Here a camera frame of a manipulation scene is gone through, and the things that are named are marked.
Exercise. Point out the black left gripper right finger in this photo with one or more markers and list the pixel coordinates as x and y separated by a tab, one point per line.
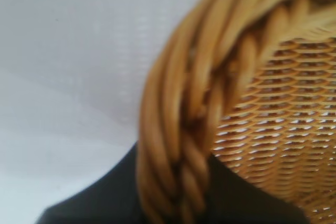
241	203

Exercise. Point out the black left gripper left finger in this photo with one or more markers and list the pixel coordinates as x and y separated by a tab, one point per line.
105	195

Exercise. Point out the tan woven wicker basket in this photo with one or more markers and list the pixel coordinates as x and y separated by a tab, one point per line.
262	90

